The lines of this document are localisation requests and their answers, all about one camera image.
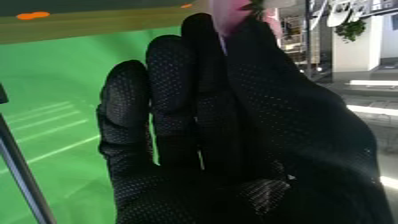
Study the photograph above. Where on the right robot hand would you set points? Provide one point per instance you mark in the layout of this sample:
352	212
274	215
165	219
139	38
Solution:
249	150

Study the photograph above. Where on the grey metal pole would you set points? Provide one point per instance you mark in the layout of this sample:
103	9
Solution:
20	166

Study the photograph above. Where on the green plant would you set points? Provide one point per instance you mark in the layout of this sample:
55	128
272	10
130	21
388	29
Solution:
350	30

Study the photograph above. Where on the dark mat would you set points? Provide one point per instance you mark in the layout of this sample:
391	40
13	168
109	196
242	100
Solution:
89	6

